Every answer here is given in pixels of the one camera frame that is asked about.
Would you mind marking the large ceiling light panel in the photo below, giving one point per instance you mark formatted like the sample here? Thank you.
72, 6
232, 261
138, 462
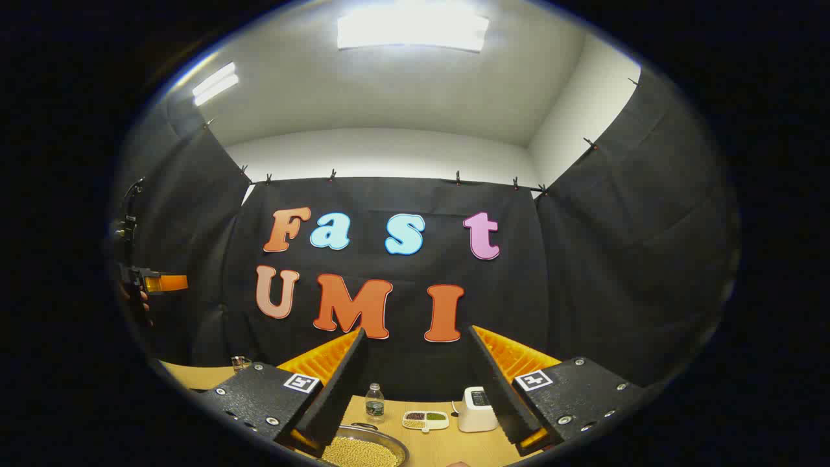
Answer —
415, 29

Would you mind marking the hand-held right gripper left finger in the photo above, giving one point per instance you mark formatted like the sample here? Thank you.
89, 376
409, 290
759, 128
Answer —
340, 389

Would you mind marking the black backdrop cloth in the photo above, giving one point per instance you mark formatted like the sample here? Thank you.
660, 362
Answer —
583, 272

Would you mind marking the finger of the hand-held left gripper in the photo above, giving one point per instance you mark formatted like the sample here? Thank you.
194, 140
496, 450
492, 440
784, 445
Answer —
170, 283

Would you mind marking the white divided bean dish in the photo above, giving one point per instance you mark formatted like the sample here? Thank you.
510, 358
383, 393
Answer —
425, 420

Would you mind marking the pile of yellow soybeans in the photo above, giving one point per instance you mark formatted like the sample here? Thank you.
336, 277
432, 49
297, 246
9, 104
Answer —
360, 454

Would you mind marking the clear plastic water bottle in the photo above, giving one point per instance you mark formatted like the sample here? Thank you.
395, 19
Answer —
374, 402

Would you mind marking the small ceiling light panel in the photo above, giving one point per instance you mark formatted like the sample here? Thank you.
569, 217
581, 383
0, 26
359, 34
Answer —
215, 84

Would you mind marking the white toaster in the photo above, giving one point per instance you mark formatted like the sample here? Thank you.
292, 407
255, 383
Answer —
476, 415

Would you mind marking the row of black cloth clips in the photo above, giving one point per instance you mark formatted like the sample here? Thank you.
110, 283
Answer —
332, 174

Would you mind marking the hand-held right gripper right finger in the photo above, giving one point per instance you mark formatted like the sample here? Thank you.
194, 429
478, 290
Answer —
493, 389

